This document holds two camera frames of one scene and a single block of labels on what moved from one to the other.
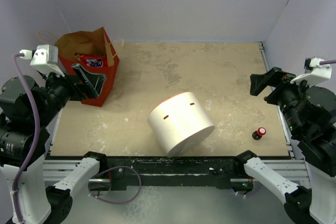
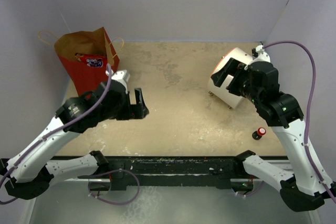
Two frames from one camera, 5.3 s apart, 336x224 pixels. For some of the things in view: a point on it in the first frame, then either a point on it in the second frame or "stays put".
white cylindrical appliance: [179, 121] to [222, 74]
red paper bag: [93, 50] stays put
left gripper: [93, 81] to [137, 110]
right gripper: [272, 77] to [232, 67]
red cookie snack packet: [92, 61] stays put
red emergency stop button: [258, 135] stays put
